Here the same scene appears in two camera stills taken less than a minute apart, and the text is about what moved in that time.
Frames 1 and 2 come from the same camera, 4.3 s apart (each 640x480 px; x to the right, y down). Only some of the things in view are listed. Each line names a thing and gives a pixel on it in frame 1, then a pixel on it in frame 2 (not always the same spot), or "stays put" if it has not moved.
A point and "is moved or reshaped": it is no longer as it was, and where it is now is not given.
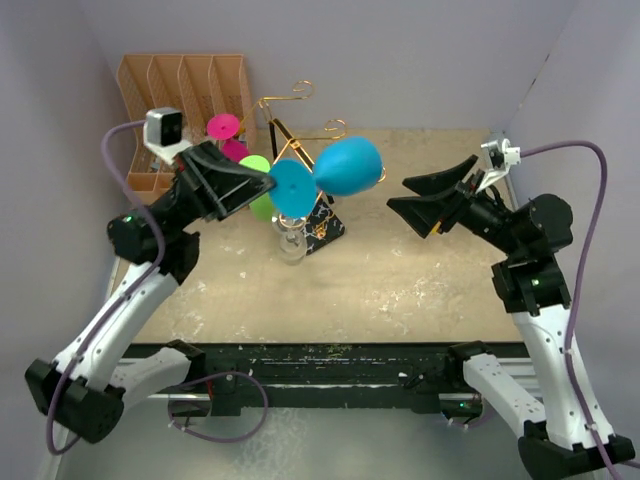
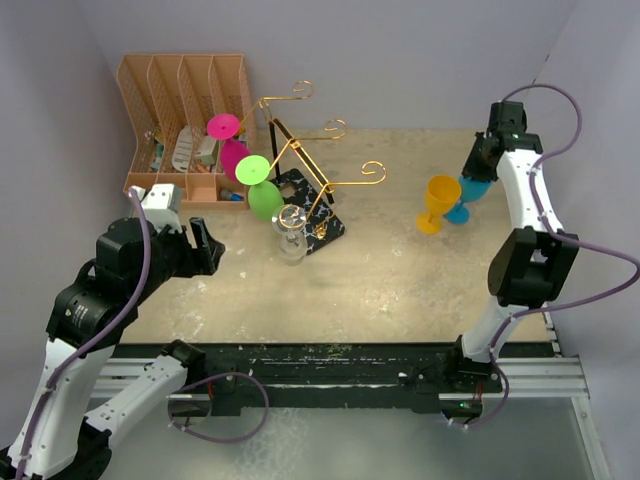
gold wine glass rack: [327, 225] stays put
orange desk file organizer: [200, 86] stays put
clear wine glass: [291, 245] stays put
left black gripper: [204, 167] → [203, 259]
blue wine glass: [346, 167] is moved or reshaped
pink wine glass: [225, 126] stays put
